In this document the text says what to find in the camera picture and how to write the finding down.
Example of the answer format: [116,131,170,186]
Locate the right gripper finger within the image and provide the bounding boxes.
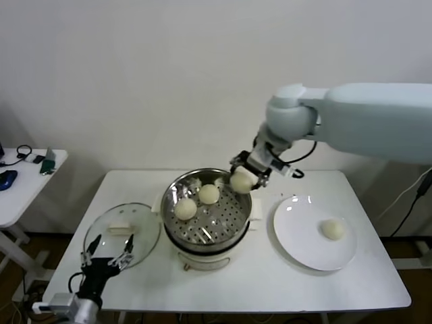
[229,153,246,174]
[250,173,271,191]

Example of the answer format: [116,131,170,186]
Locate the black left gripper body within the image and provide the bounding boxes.
[80,258,122,299]

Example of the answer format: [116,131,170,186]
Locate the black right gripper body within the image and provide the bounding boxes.
[237,151,273,177]

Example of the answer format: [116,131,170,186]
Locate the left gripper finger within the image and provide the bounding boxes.
[112,234,135,269]
[80,234,103,268]

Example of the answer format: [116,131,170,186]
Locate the white steamed baozi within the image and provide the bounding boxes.
[174,198,198,221]
[229,170,257,194]
[320,218,347,241]
[198,184,220,205]

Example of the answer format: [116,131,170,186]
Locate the glass lid with cream handle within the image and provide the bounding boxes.
[82,202,161,270]

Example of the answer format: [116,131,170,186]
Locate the stainless steel steamer basket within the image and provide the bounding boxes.
[161,167,253,251]

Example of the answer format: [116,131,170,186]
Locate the white round plate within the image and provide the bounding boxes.
[273,195,358,272]

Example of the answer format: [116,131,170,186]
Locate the cream electric cooking pot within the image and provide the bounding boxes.
[151,195,263,273]

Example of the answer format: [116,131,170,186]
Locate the white side table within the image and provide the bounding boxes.
[0,147,70,303]

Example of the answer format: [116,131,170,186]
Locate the dark green flat object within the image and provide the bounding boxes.
[40,157,57,176]

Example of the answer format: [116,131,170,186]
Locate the blue computer mouse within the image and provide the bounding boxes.
[0,170,18,192]

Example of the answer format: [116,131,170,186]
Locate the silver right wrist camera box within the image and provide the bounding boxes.
[269,158,304,179]

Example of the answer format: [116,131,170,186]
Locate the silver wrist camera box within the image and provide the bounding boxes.
[32,292,79,313]
[269,158,304,179]

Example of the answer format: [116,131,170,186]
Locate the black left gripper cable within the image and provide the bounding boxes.
[67,271,86,292]

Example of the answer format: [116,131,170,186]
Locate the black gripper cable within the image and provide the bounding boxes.
[279,140,319,163]
[67,271,86,292]

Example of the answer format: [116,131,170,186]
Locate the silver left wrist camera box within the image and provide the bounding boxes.
[32,292,79,313]

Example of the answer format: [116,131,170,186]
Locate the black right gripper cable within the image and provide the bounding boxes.
[279,140,319,163]

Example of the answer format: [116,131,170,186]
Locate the black looped cable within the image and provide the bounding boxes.
[0,144,34,167]

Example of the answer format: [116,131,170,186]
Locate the black power cable with plug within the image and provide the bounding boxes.
[389,173,432,238]

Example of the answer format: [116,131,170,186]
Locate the white floor stand frame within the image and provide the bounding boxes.
[391,241,432,271]

